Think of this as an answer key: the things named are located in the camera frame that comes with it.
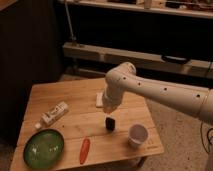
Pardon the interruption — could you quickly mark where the black eraser block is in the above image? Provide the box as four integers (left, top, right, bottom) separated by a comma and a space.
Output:
105, 117, 116, 131

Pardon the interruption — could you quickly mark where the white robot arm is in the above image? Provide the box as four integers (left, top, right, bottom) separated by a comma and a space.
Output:
102, 62, 213, 125

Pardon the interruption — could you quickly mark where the white sponge block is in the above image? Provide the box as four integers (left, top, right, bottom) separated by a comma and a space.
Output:
96, 92, 103, 108

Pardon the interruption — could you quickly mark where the white paper cup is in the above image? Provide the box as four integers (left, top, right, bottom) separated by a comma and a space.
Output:
128, 124, 148, 148

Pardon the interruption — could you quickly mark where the orange carrot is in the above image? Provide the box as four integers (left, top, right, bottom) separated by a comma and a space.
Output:
79, 138, 90, 164

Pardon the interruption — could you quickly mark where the white plastic bottle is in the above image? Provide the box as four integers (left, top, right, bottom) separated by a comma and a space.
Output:
35, 101, 69, 130

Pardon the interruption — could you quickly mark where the green plate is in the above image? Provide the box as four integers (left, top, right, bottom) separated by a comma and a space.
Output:
23, 129, 64, 169

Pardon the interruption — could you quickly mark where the wooden shelf unit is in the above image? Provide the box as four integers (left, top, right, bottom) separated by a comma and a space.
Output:
57, 0, 213, 78

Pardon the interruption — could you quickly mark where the black handle on shelf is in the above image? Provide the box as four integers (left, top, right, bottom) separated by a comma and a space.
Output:
161, 55, 190, 65

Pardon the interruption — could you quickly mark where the black cable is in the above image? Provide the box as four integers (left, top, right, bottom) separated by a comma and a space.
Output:
200, 121, 213, 155

